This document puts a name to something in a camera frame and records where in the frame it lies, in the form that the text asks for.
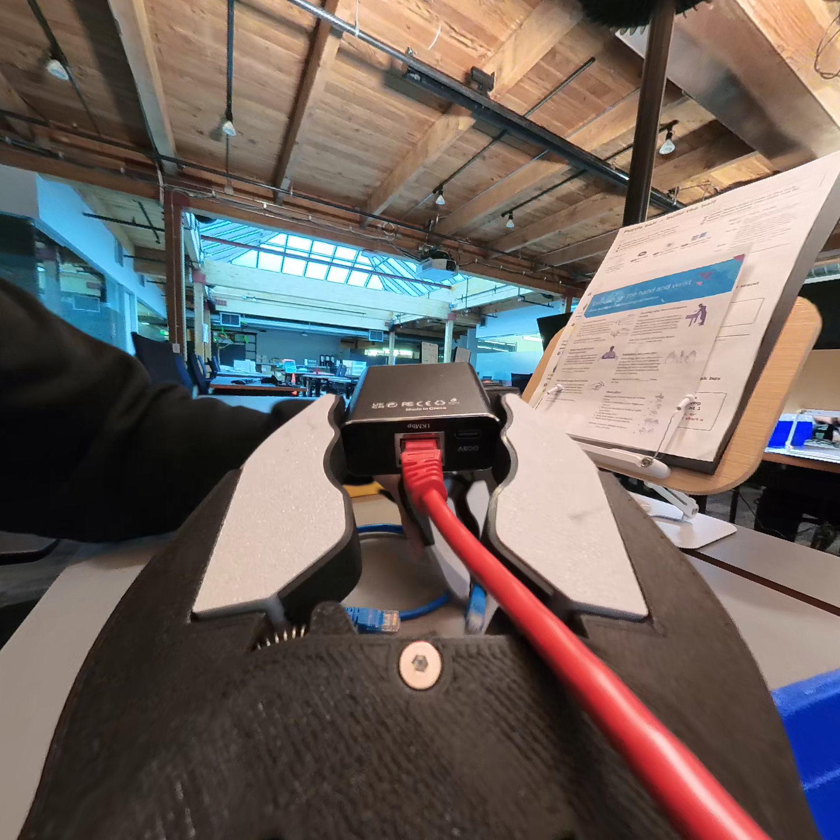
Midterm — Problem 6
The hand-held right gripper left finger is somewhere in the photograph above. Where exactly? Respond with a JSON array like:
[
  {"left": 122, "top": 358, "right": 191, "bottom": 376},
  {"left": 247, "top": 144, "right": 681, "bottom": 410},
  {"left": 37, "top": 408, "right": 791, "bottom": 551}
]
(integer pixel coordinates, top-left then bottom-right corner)
[{"left": 190, "top": 394, "right": 363, "bottom": 621}]

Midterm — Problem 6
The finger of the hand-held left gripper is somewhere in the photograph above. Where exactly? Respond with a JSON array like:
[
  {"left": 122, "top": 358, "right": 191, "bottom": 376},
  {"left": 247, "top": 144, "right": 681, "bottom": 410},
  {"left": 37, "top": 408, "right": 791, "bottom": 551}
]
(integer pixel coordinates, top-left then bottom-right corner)
[
  {"left": 453, "top": 476, "right": 496, "bottom": 526},
  {"left": 375, "top": 474, "right": 439, "bottom": 560}
]

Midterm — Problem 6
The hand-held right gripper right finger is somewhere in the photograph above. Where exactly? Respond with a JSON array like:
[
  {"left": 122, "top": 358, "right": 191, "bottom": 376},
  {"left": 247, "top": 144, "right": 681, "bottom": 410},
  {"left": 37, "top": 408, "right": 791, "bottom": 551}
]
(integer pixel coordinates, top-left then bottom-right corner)
[{"left": 480, "top": 392, "right": 651, "bottom": 621}]

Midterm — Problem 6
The blue ethernet cable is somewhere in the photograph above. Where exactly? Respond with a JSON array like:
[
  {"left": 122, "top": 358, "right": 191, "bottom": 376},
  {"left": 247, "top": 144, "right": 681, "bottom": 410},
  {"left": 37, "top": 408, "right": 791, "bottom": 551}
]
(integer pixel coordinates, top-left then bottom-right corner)
[{"left": 344, "top": 523, "right": 490, "bottom": 634}]

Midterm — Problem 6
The black network switch box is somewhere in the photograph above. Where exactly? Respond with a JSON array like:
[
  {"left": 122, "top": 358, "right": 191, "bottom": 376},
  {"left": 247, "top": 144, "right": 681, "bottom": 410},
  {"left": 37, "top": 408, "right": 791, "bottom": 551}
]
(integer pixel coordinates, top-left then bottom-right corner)
[{"left": 340, "top": 363, "right": 503, "bottom": 476}]

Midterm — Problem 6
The red ethernet cable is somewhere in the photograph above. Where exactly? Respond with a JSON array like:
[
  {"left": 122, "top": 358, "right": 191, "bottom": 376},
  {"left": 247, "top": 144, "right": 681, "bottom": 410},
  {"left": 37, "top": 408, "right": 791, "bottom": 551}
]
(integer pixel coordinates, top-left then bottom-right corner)
[{"left": 397, "top": 433, "right": 772, "bottom": 840}]

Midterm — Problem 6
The blue plastic bin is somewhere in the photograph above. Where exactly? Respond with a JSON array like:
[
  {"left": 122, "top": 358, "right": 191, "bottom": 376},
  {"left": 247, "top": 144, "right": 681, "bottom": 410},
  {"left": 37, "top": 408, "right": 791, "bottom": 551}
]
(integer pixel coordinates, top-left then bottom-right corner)
[{"left": 771, "top": 669, "right": 840, "bottom": 834}]

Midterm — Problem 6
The person's left forearm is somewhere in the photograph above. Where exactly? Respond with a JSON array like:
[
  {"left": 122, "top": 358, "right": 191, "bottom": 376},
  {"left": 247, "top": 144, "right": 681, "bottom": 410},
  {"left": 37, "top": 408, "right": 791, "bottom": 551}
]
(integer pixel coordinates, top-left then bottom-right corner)
[{"left": 0, "top": 279, "right": 316, "bottom": 542}]

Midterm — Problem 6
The printed instruction sheet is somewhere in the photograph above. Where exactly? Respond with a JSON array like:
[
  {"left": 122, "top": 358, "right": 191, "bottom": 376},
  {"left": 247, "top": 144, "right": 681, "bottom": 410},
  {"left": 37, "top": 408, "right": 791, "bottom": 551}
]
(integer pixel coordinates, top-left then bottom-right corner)
[{"left": 528, "top": 152, "right": 840, "bottom": 463}]

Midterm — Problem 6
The brown board document stand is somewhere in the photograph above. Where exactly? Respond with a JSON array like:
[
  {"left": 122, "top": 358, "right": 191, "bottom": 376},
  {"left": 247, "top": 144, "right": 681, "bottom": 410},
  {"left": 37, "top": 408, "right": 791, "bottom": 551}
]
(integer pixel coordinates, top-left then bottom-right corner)
[{"left": 521, "top": 151, "right": 840, "bottom": 550}]

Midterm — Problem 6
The black ceiling pipe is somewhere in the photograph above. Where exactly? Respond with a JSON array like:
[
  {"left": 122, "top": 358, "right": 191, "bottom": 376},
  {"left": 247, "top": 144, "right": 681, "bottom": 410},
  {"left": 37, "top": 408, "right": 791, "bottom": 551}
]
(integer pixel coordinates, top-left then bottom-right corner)
[{"left": 289, "top": 0, "right": 683, "bottom": 207}]

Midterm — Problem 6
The black pole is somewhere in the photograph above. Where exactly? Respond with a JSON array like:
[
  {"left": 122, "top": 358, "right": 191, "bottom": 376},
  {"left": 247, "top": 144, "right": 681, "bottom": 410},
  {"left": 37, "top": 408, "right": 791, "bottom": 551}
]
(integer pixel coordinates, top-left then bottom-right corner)
[{"left": 622, "top": 0, "right": 677, "bottom": 227}]

